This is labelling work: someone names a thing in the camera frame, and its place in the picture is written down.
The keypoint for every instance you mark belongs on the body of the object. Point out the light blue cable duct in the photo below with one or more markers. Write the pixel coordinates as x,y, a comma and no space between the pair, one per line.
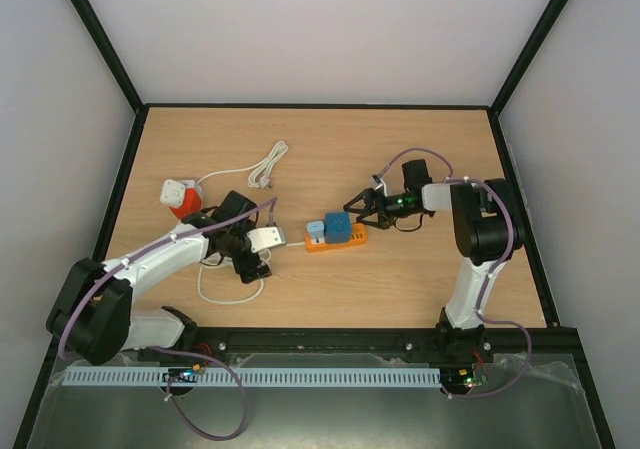
255,377

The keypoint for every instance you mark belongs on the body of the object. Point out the dark blue cube socket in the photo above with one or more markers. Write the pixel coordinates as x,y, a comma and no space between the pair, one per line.
338,228

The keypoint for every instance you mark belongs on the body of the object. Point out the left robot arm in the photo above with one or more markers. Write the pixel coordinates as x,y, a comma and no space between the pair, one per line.
93,316

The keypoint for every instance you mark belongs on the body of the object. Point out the red cube socket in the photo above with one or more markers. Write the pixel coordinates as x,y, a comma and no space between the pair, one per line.
192,203

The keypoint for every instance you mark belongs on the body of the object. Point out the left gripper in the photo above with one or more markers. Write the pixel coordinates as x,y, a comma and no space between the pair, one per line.
242,266

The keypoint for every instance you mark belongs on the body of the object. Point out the light blue usb charger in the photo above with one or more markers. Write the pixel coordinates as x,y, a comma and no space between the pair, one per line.
316,232

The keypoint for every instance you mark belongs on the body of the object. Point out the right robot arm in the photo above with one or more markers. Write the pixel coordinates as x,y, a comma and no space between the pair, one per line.
487,232

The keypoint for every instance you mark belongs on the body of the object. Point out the black mounting rail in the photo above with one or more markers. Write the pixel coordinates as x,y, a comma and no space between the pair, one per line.
320,341

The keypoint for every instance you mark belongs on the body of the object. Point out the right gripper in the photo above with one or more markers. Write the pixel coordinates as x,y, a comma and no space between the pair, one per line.
375,207

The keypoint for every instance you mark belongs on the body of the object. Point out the white cube adapter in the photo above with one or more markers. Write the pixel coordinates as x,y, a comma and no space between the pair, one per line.
173,193

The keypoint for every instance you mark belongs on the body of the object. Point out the black cage frame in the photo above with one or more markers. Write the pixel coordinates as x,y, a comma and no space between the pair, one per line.
548,339

